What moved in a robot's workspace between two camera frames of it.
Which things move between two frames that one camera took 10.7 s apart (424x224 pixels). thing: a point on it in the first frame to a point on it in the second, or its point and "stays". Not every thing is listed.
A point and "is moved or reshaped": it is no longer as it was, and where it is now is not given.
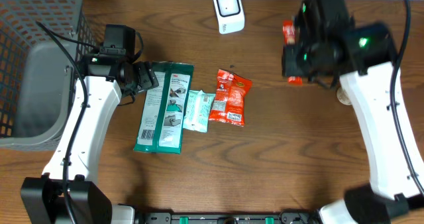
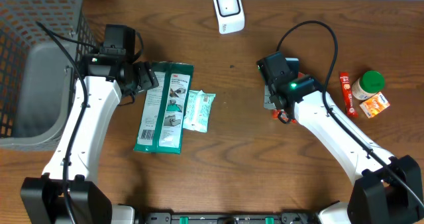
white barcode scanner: x=228 y=6 stays
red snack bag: x=229 y=101 to x=283 y=115
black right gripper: x=328 y=73 to x=271 y=91
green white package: x=161 y=126 stays
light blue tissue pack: x=197 y=111 stays
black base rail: x=283 y=218 stays
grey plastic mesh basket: x=45 y=33 stays
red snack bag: x=292 y=55 to x=352 y=112
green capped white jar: x=342 y=97 is moved or reshaped
